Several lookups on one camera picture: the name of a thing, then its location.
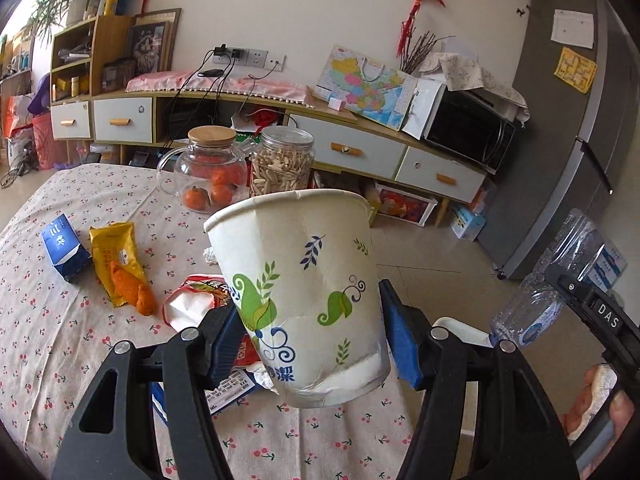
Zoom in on yellow paper note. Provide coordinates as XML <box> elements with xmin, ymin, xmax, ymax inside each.
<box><xmin>553</xmin><ymin>47</ymin><xmax>599</xmax><ymax>94</ymax></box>

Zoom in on pink cloth runner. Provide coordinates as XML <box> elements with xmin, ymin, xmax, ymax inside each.
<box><xmin>125</xmin><ymin>70</ymin><xmax>319</xmax><ymax>109</ymax></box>

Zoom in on purple bag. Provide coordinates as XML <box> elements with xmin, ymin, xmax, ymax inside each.
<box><xmin>27</xmin><ymin>72</ymin><xmax>52</xmax><ymax>116</ymax></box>

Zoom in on black microwave oven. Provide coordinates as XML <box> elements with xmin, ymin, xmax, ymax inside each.
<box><xmin>422</xmin><ymin>88</ymin><xmax>517</xmax><ymax>175</ymax></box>

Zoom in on cherry print tablecloth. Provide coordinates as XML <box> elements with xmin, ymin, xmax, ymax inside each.
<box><xmin>0</xmin><ymin>162</ymin><xmax>427</xmax><ymax>480</ymax></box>

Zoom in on white cabinet drawer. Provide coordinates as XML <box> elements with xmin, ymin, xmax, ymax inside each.
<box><xmin>50</xmin><ymin>101</ymin><xmax>92</xmax><ymax>141</ymax></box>
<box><xmin>287</xmin><ymin>113</ymin><xmax>409</xmax><ymax>181</ymax></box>
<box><xmin>93</xmin><ymin>96</ymin><xmax>155</xmax><ymax>144</ymax></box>
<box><xmin>395</xmin><ymin>146</ymin><xmax>486</xmax><ymax>205</ymax></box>

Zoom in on red shopping bag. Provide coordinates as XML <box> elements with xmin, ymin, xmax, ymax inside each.
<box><xmin>4</xmin><ymin>94</ymin><xmax>68</xmax><ymax>171</ymax></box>

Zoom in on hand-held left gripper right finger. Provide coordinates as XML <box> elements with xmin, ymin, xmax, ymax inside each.
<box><xmin>378</xmin><ymin>279</ymin><xmax>581</xmax><ymax>480</ymax></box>

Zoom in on colourful map board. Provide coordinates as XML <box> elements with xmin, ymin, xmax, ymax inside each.
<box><xmin>313</xmin><ymin>44</ymin><xmax>419</xmax><ymax>132</ymax></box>

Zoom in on red snack bag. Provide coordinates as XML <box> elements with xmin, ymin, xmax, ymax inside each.
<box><xmin>162</xmin><ymin>273</ymin><xmax>262</xmax><ymax>367</ymax></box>

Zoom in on wooden shelf unit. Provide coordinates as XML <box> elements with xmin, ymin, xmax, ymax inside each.
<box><xmin>50</xmin><ymin>14</ymin><xmax>135</xmax><ymax>106</ymax></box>

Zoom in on white paper sheets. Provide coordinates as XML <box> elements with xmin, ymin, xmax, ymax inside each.
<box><xmin>402</xmin><ymin>78</ymin><xmax>447</xmax><ymax>140</ymax></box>

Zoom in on yellow snack packet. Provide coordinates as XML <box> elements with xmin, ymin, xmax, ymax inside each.
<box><xmin>89</xmin><ymin>222</ymin><xmax>149</xmax><ymax>309</ymax></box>

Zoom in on person's right hand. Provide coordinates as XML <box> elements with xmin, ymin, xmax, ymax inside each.
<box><xmin>562</xmin><ymin>364</ymin><xmax>636</xmax><ymax>442</ymax></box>

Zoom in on red green decorations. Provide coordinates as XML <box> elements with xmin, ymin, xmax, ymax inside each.
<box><xmin>230</xmin><ymin>109</ymin><xmax>289</xmax><ymax>134</ymax></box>

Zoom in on small blue carton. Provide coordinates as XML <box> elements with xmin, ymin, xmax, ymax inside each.
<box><xmin>42</xmin><ymin>213</ymin><xmax>92</xmax><ymax>284</ymax></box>

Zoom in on glass teapot with wooden lid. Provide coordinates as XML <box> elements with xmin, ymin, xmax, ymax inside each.
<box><xmin>156</xmin><ymin>126</ymin><xmax>250</xmax><ymax>214</ymax></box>

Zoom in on blue white water carton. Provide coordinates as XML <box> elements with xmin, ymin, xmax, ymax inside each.
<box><xmin>587</xmin><ymin>242</ymin><xmax>629</xmax><ymax>291</ymax></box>

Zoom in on fruit print storage box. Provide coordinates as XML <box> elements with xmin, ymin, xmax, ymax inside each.
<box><xmin>374</xmin><ymin>183</ymin><xmax>439</xmax><ymax>227</ymax></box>

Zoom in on white paper note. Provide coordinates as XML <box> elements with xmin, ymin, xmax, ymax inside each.
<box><xmin>551</xmin><ymin>8</ymin><xmax>595</xmax><ymax>50</ymax></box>

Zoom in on dried branches bundle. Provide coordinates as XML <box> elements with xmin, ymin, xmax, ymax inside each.
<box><xmin>400</xmin><ymin>31</ymin><xmax>456</xmax><ymax>75</ymax></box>

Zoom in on clear plastic bottle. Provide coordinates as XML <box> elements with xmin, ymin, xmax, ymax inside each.
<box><xmin>489</xmin><ymin>208</ymin><xmax>613</xmax><ymax>349</ymax></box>

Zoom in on floral cloth cover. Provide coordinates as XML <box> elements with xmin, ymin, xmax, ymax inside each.
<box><xmin>417</xmin><ymin>52</ymin><xmax>530</xmax><ymax>124</ymax></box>

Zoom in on grey refrigerator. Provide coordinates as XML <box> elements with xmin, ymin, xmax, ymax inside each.
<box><xmin>477</xmin><ymin>0</ymin><xmax>640</xmax><ymax>281</ymax></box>

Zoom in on long wooden cabinet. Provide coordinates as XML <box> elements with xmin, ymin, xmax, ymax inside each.
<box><xmin>50</xmin><ymin>86</ymin><xmax>489</xmax><ymax>228</ymax></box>

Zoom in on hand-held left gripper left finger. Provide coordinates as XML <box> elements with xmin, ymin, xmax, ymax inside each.
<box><xmin>50</xmin><ymin>304</ymin><xmax>247</xmax><ymax>480</ymax></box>

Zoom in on blue box with white label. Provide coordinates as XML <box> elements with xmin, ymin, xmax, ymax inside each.
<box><xmin>151</xmin><ymin>366</ymin><xmax>272</xmax><ymax>417</ymax></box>

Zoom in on light blue carton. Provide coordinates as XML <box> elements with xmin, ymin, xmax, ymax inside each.
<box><xmin>451</xmin><ymin>203</ymin><xmax>487</xmax><ymax>241</ymax></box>

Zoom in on black charger cable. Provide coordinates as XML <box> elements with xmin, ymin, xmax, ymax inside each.
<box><xmin>164</xmin><ymin>47</ymin><xmax>237</xmax><ymax>152</ymax></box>

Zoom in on white wall socket strip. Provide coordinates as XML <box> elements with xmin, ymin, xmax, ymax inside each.
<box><xmin>212</xmin><ymin>45</ymin><xmax>286</xmax><ymax>72</ymax></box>

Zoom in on framed dark picture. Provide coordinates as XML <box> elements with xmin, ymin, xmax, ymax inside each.
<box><xmin>124</xmin><ymin>8</ymin><xmax>182</xmax><ymax>84</ymax></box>

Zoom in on orange peel piece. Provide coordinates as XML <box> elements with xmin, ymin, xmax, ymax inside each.
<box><xmin>110</xmin><ymin>260</ymin><xmax>157</xmax><ymax>317</ymax></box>

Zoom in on clear plastic snack jar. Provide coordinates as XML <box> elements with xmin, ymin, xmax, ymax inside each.
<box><xmin>248</xmin><ymin>126</ymin><xmax>316</xmax><ymax>199</ymax></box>

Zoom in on white plastic bin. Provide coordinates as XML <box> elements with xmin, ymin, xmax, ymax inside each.
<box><xmin>434</xmin><ymin>316</ymin><xmax>493</xmax><ymax>350</ymax></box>

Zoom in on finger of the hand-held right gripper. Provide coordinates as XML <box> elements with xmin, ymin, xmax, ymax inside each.
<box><xmin>544</xmin><ymin>261</ymin><xmax>591</xmax><ymax>311</ymax></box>

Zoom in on leaf print paper cup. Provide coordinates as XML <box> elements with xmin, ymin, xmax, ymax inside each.
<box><xmin>203</xmin><ymin>187</ymin><xmax>392</xmax><ymax>409</ymax></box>

